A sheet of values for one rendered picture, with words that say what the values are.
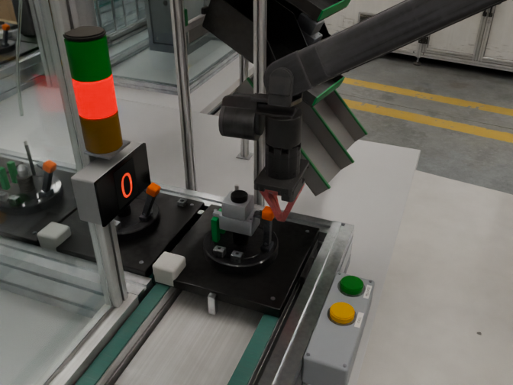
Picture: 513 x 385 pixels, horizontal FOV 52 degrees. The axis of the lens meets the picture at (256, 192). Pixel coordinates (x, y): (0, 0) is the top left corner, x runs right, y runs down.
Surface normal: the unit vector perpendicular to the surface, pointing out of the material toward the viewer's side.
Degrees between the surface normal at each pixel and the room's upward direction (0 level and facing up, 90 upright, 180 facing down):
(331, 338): 0
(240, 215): 90
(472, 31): 90
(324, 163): 45
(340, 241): 0
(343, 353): 0
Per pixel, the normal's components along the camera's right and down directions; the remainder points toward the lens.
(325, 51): -0.12, 0.14
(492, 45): -0.50, 0.47
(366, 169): 0.00, -0.84
